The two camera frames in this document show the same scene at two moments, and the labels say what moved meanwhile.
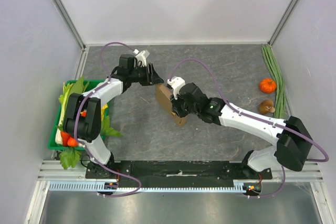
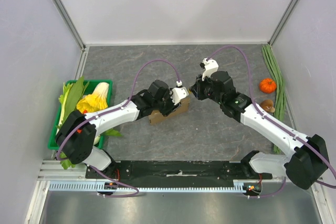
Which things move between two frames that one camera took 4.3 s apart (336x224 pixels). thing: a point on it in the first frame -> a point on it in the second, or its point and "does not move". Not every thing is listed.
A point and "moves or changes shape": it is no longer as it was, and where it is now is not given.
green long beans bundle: x=281 y=108 does not move
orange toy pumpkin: x=268 y=85 does not move
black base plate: x=177 y=173 does not move
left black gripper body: x=142 y=75 -> x=166 y=105
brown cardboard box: x=164 y=96 moves or changes shape
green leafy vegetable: x=78 y=86 does not move
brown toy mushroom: x=266 y=107 does not move
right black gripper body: x=176 y=106 -> x=198 y=91
